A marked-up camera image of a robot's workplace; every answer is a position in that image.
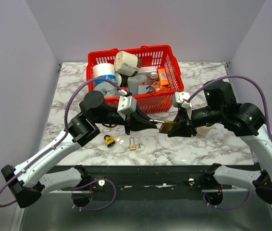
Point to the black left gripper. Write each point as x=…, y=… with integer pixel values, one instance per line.
x=138, y=122

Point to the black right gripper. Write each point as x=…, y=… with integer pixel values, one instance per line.
x=184, y=128

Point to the large brass padlock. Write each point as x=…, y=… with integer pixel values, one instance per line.
x=166, y=126

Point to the small brass padlock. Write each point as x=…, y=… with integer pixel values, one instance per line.
x=132, y=145

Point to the small silver keys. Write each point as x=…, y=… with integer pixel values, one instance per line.
x=120, y=141

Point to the yellow padlock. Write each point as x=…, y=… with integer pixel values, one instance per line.
x=109, y=140

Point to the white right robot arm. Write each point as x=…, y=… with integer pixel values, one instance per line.
x=245, y=120

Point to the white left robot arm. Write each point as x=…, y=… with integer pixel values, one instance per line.
x=31, y=179

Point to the cream soap pump bottle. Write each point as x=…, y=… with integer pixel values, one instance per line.
x=203, y=131

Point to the orange snack packet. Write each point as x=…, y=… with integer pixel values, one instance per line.
x=155, y=86

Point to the white marbled container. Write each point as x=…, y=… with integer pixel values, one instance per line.
x=133, y=83

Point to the grey wrapped roll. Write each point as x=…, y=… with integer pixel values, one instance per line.
x=107, y=89

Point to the orange box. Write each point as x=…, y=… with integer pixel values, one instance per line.
x=163, y=77

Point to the jar with metal lid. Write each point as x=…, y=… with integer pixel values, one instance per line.
x=154, y=75

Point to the beige paper roll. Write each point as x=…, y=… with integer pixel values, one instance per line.
x=127, y=64

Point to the white blue paper roll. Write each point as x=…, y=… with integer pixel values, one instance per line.
x=106, y=71

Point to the red plastic shopping basket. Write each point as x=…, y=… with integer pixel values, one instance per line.
x=158, y=56

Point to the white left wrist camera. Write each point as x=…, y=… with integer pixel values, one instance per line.
x=127, y=103

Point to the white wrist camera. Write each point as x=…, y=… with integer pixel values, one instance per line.
x=179, y=99
x=127, y=103

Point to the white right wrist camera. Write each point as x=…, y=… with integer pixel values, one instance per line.
x=179, y=99

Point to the black mounting base rail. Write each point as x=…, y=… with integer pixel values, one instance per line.
x=150, y=182

